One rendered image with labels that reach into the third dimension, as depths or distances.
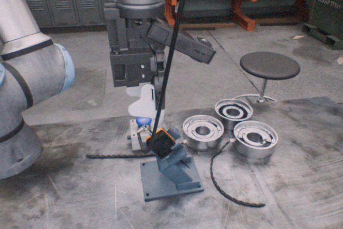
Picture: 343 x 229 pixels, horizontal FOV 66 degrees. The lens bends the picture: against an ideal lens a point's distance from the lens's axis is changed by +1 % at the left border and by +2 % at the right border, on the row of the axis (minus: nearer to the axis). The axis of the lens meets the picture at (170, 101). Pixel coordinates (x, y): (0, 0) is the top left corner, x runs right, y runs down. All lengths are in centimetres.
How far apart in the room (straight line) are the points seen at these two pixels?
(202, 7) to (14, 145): 410
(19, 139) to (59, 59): 20
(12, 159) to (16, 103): 13
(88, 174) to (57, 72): 25
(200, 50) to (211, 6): 418
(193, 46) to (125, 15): 11
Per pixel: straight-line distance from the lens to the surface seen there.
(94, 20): 392
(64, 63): 70
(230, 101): 81
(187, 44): 40
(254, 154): 67
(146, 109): 44
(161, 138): 51
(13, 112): 66
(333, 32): 390
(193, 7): 450
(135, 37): 40
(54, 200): 63
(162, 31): 39
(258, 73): 149
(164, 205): 57
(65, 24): 400
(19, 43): 68
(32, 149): 71
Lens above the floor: 127
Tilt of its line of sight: 34 degrees down
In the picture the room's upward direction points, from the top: straight up
